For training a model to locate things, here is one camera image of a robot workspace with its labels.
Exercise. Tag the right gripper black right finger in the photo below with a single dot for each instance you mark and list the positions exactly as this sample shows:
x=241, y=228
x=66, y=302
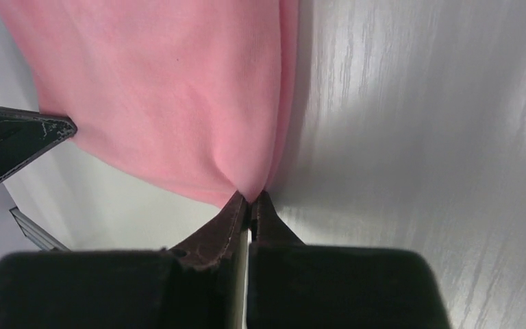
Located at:
x=295, y=285

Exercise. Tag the pink t-shirt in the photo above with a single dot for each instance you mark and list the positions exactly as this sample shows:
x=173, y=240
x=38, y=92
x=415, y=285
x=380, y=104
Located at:
x=191, y=96

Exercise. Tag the metal corner rail left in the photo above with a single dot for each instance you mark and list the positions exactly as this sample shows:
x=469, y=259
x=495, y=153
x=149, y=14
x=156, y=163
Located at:
x=36, y=234

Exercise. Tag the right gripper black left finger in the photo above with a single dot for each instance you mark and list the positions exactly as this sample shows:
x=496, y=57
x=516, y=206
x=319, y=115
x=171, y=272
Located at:
x=199, y=283

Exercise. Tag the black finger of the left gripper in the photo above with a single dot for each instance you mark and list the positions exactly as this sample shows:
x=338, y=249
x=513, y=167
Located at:
x=26, y=135

